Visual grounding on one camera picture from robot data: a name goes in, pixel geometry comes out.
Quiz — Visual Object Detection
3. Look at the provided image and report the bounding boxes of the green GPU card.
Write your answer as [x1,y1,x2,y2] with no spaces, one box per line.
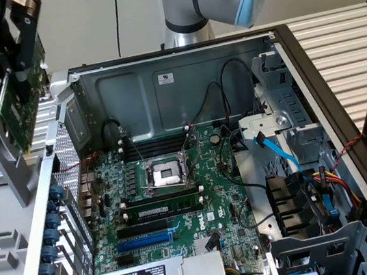
[0,34,62,162]

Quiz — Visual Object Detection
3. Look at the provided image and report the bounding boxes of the grey plastic parts rack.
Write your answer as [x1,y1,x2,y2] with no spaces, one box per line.
[0,118,69,275]

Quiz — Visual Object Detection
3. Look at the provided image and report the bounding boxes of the blue slot retention clip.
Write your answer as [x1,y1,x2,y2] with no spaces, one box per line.
[39,261,58,275]
[48,182,65,200]
[42,243,60,262]
[44,198,61,215]
[42,226,62,246]
[44,211,62,231]

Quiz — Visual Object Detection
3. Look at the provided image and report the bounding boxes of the grey metal PC case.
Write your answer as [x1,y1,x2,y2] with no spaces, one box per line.
[0,11,367,275]

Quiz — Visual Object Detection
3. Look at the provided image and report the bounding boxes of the silver CPU socket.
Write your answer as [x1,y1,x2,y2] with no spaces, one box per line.
[137,149,199,200]

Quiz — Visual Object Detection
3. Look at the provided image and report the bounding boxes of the silver socket locking lever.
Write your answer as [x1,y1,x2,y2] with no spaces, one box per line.
[141,177,193,195]
[185,150,208,181]

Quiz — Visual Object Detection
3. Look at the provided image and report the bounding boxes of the black long expansion slot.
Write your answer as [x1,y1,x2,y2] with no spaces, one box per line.
[115,219,171,241]

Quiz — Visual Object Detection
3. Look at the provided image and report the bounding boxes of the blue long expansion slot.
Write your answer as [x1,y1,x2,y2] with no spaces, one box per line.
[115,229,182,255]

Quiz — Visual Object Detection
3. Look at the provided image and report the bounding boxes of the black short expansion slot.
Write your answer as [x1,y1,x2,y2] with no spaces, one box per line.
[116,254,135,267]

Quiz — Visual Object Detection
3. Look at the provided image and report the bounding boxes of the green motherboard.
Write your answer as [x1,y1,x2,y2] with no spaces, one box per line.
[72,116,277,275]

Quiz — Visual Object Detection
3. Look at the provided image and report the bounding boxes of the grey metal disk bay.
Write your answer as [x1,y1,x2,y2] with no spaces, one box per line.
[247,44,336,181]

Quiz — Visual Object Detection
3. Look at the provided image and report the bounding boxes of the silver chipset heatsink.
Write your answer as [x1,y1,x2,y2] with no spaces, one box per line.
[192,234,221,255]

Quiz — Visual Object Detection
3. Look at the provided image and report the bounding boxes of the black plastic fan shroud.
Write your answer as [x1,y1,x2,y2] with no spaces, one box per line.
[264,168,319,239]

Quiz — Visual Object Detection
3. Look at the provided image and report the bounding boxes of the grey metal drive cage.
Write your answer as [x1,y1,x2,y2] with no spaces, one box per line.
[262,219,367,275]

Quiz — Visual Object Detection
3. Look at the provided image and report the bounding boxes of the thin black hanging cable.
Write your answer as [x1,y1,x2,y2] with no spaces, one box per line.
[110,0,126,59]

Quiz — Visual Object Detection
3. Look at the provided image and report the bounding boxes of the black chassis intrusion switch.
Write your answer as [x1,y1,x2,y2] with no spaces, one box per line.
[49,151,64,175]

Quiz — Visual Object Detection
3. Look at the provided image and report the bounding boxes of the black wire with connector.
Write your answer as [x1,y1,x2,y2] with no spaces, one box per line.
[99,114,146,168]

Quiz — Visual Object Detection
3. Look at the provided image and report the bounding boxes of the red black twisted wire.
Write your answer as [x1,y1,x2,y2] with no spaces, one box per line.
[328,133,367,171]
[57,151,107,200]

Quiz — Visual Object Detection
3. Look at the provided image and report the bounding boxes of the thin black wire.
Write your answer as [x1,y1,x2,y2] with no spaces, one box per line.
[181,81,229,127]

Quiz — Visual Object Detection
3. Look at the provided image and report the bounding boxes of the thick black wire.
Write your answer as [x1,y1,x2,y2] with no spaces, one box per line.
[216,55,260,120]

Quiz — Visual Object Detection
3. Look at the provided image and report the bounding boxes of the silver disk bay bracket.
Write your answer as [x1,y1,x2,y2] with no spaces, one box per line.
[236,109,295,144]

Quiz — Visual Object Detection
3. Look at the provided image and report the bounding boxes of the black curved wire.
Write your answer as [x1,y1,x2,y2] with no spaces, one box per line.
[215,125,270,196]

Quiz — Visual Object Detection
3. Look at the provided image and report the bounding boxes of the blue flat data wire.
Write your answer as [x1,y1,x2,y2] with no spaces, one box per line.
[253,124,342,231]

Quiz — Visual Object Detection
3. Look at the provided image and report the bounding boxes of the yellow red power wires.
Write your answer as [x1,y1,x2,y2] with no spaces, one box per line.
[314,159,367,224]

